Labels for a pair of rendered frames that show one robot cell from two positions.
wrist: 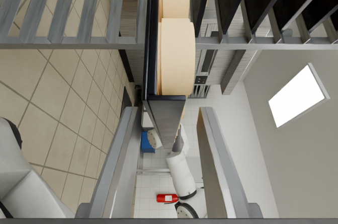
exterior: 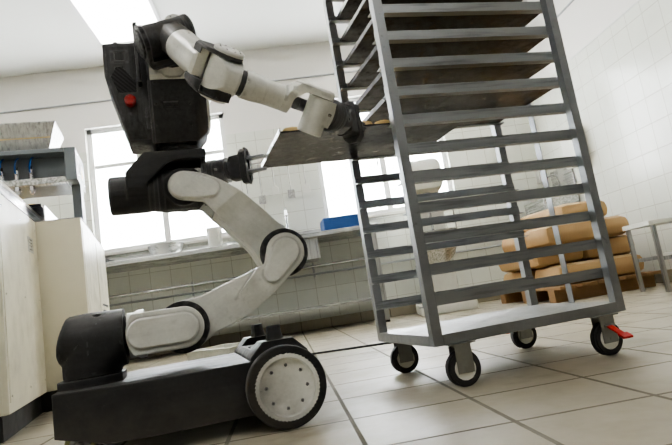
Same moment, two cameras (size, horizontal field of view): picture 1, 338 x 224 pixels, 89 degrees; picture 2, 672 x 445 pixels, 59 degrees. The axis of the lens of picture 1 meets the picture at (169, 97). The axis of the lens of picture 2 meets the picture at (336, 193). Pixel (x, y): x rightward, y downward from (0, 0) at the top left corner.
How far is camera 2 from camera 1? 212 cm
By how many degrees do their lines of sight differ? 143
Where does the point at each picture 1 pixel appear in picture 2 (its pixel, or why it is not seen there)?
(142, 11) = (435, 146)
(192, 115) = not seen: outside the picture
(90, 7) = (452, 205)
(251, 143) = not seen: outside the picture
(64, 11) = (452, 235)
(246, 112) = not seen: outside the picture
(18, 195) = (259, 220)
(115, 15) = (435, 176)
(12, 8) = (468, 295)
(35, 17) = (449, 267)
